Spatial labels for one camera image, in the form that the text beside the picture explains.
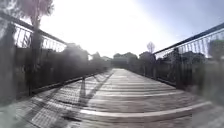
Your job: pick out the row of distant trees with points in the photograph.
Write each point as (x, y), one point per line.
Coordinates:
(125, 58)

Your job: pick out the dark metal bridge railing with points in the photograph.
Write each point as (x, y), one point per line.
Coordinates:
(186, 63)
(43, 66)

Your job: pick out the palm tree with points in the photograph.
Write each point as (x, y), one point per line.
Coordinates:
(36, 20)

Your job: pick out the wooden plank bridge deck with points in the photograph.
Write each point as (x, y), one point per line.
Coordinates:
(123, 96)

